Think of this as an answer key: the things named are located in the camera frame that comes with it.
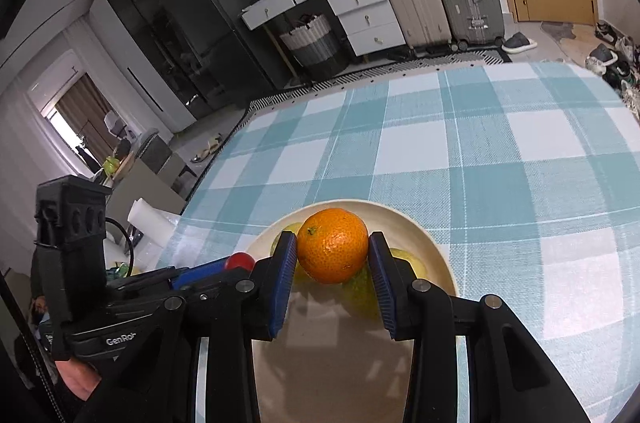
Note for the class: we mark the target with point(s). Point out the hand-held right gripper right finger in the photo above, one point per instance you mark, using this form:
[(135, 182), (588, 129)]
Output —
[(384, 293)]

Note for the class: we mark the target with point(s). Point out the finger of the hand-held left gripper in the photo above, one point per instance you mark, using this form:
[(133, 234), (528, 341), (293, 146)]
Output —
[(202, 270), (215, 285)]

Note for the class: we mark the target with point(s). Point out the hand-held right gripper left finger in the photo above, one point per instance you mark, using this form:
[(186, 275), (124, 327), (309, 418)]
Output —
[(281, 293)]

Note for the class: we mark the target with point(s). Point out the red tomato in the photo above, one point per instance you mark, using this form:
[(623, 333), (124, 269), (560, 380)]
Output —
[(240, 260)]

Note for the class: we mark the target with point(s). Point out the orange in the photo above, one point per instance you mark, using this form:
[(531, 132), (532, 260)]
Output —
[(332, 245)]

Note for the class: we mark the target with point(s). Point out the cream round plate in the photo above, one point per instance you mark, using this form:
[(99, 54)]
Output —
[(330, 353)]

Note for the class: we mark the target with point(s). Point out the person's left hand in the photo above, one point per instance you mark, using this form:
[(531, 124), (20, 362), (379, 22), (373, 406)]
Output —
[(75, 378)]

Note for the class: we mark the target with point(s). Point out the green yellow citrus fruit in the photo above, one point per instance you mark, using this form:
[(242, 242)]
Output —
[(361, 298), (286, 235)]

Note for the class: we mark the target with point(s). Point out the white plastic roll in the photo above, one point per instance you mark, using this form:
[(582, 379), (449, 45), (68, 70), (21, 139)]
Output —
[(147, 223)]

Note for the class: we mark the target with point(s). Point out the grey flat board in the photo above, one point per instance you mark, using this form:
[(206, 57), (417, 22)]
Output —
[(145, 193)]

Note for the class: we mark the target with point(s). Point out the green toy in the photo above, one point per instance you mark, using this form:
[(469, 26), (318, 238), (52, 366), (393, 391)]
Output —
[(111, 164)]

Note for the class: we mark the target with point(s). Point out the yellow sandals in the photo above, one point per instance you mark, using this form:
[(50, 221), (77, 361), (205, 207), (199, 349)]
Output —
[(207, 148)]

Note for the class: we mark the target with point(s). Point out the brown curtain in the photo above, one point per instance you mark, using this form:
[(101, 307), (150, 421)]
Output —
[(85, 113)]

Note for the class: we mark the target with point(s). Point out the teal checkered tablecloth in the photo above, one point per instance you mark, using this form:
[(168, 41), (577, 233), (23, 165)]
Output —
[(450, 153)]

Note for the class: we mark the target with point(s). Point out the black tall cabinet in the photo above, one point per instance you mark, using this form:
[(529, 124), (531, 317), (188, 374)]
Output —
[(135, 18)]

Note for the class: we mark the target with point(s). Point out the grey white laundry basket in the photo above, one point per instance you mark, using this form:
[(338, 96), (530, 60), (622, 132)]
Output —
[(315, 48)]

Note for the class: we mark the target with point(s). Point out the dark grey refrigerator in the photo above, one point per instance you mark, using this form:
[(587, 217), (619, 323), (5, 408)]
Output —
[(215, 13)]

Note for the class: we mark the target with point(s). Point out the white drawer desk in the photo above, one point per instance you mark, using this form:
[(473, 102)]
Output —
[(365, 20)]

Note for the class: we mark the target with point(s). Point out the grey slipper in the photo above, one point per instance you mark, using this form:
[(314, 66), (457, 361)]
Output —
[(519, 43)]

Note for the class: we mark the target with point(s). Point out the beige door mat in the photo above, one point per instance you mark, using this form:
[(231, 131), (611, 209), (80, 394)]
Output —
[(575, 43)]

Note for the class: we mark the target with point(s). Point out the pile of shoes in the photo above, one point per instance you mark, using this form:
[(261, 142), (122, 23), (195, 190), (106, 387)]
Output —
[(617, 63)]

